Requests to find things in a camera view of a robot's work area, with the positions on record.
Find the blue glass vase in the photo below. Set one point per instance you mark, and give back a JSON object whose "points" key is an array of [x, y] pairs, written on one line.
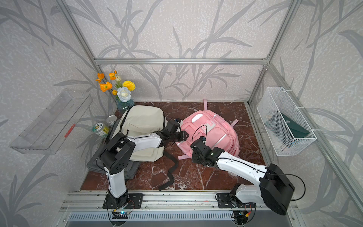
{"points": [[124, 106]]}

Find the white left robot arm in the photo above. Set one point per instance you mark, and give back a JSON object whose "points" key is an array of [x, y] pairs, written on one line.
{"points": [[119, 149]]}

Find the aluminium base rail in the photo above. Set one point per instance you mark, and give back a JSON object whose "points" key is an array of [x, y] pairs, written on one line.
{"points": [[189, 200]]}

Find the beige backpack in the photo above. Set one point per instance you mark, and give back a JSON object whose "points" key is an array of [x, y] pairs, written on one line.
{"points": [[141, 120]]}

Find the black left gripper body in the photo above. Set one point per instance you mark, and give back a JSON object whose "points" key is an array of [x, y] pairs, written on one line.
{"points": [[177, 137]]}

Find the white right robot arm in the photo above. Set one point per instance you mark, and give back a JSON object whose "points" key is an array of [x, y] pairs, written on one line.
{"points": [[269, 184]]}

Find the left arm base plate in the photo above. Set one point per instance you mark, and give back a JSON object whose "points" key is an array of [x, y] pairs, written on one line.
{"points": [[133, 201]]}

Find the sunflower label plastic can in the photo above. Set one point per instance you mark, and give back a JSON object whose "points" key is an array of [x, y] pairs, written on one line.
{"points": [[101, 130]]}

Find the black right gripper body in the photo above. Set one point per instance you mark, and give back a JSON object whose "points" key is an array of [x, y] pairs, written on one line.
{"points": [[199, 160]]}

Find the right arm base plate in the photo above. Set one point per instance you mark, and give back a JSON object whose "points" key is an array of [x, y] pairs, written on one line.
{"points": [[226, 200]]}

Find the clear acrylic wall shelf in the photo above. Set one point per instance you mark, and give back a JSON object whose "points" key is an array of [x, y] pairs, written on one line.
{"points": [[46, 134]]}

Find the grey backpack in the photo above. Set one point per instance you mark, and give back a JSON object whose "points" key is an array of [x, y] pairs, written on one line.
{"points": [[96, 165]]}

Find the green box in basket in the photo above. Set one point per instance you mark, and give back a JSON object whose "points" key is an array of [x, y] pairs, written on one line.
{"points": [[286, 130]]}

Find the white wire mesh basket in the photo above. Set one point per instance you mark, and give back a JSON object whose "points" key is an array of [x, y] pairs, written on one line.
{"points": [[278, 99]]}

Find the pink backpack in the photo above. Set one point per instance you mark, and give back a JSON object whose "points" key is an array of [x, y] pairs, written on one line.
{"points": [[218, 132]]}

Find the artificial flower bouquet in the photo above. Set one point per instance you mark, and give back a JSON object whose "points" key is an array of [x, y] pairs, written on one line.
{"points": [[121, 90]]}

